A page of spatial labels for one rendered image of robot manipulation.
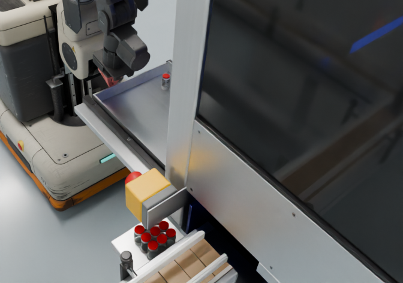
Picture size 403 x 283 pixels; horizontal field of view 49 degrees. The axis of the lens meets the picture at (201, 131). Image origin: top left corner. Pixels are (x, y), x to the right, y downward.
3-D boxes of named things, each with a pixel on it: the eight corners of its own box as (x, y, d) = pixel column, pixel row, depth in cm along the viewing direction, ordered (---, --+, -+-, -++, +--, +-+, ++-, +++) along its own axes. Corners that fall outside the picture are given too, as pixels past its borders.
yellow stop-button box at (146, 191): (176, 211, 89) (177, 189, 84) (146, 230, 86) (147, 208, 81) (152, 187, 93) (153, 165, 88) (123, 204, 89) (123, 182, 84)
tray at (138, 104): (249, 136, 118) (252, 126, 115) (173, 183, 104) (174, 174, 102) (168, 70, 134) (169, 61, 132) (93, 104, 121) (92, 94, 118)
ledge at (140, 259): (200, 258, 93) (201, 253, 92) (150, 295, 87) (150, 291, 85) (159, 214, 100) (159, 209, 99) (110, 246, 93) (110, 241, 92)
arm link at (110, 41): (119, 15, 108) (99, 23, 105) (137, 32, 106) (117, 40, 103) (117, 36, 114) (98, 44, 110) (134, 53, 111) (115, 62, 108)
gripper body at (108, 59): (114, 83, 112) (116, 62, 107) (91, 57, 116) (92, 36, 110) (135, 74, 116) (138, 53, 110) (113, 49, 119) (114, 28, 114)
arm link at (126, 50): (129, -4, 104) (98, 8, 100) (160, 24, 100) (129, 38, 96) (126, 34, 113) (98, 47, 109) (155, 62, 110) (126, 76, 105)
